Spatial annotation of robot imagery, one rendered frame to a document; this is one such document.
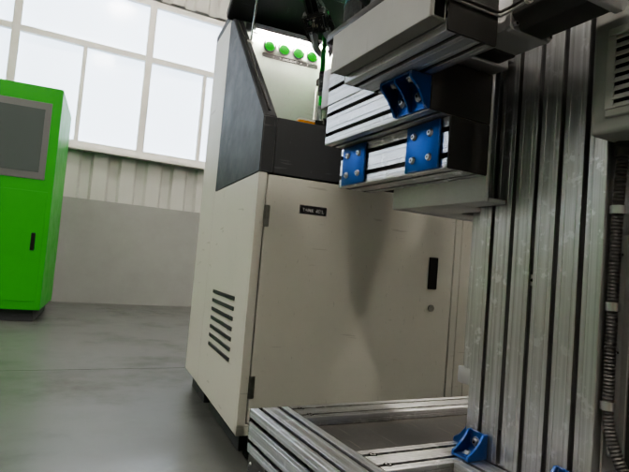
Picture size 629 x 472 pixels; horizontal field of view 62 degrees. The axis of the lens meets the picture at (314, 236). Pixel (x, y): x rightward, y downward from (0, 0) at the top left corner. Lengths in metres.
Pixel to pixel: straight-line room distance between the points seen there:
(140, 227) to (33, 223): 1.72
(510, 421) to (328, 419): 0.38
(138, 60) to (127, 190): 1.34
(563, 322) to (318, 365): 0.81
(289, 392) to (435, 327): 0.52
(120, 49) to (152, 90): 0.48
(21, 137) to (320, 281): 2.96
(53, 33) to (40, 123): 1.84
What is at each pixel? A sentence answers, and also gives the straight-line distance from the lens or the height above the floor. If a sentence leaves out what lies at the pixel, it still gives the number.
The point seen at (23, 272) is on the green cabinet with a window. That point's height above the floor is 0.34.
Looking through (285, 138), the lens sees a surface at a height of 0.89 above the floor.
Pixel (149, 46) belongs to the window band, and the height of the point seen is 2.63.
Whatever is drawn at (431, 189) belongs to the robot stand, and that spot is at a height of 0.71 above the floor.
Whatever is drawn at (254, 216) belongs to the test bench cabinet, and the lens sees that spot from 1.44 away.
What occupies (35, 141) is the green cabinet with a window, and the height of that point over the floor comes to 1.23.
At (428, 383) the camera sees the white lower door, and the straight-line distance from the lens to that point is 1.73.
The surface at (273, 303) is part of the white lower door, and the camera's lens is 1.45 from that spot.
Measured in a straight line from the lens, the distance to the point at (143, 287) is 5.55.
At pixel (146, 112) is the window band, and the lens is 5.68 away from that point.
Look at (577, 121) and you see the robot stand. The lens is 0.94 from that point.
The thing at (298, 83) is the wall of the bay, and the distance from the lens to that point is 2.15.
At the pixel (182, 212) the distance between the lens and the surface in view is 5.62.
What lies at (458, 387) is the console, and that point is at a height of 0.19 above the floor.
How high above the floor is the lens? 0.54
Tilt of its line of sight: 3 degrees up
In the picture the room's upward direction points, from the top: 5 degrees clockwise
